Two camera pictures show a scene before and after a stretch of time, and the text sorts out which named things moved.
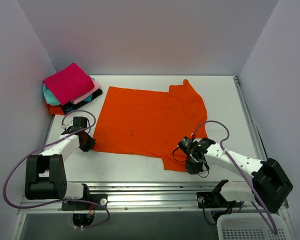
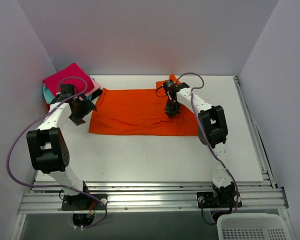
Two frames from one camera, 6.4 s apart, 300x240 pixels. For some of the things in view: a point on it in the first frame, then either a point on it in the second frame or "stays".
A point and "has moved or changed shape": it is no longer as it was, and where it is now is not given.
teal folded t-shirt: [50, 98] stays
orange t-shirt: [149, 123] has moved or changed shape
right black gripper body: [193, 165] to [172, 107]
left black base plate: [101, 199] stays
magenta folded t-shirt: [69, 84] stays
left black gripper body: [88, 142] to [80, 110]
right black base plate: [213, 199] stays
